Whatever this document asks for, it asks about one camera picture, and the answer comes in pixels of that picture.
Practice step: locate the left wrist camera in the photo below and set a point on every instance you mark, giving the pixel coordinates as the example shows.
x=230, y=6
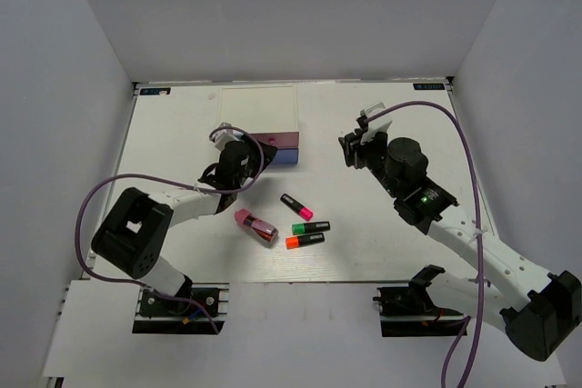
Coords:
x=222, y=135

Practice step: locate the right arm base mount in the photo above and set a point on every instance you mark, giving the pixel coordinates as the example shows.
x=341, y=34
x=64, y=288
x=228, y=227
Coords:
x=402, y=316

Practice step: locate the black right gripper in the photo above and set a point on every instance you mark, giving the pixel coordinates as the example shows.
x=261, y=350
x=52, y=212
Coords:
x=354, y=151

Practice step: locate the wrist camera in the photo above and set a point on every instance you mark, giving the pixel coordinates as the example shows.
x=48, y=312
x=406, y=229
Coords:
x=222, y=135
x=372, y=120

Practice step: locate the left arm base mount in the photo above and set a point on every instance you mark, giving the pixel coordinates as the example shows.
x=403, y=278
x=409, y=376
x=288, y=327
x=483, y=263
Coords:
x=154, y=315

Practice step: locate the left table label sticker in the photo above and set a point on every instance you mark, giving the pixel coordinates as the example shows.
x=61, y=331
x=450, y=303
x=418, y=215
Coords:
x=155, y=91

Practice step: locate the orange highlighter marker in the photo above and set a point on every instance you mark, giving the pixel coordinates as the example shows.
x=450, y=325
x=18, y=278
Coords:
x=298, y=241

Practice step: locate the table label sticker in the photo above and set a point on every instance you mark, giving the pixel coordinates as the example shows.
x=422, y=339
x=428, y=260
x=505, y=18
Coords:
x=155, y=91
x=429, y=86

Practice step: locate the cream drawer cabinet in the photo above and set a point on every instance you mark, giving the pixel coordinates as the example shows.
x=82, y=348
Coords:
x=259, y=109

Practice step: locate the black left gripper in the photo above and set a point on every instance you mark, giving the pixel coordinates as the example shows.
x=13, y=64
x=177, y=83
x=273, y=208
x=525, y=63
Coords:
x=256, y=155

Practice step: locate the pink drawer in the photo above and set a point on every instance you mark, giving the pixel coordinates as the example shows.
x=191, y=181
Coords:
x=280, y=140

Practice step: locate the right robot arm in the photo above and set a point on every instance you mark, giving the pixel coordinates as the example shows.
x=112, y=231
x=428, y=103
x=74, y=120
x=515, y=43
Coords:
x=534, y=307

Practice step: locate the pink highlighter marker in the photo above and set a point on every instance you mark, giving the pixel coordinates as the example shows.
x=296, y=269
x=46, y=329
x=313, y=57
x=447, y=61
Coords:
x=296, y=207

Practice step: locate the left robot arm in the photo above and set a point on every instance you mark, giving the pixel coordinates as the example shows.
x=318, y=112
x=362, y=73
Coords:
x=133, y=233

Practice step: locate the right table label sticker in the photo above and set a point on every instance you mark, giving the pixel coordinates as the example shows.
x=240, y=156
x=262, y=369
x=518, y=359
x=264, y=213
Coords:
x=429, y=86

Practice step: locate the green highlighter marker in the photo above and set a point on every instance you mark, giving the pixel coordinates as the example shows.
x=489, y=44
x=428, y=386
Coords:
x=311, y=228

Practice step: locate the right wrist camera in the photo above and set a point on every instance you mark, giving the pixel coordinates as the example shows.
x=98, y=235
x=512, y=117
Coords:
x=372, y=120

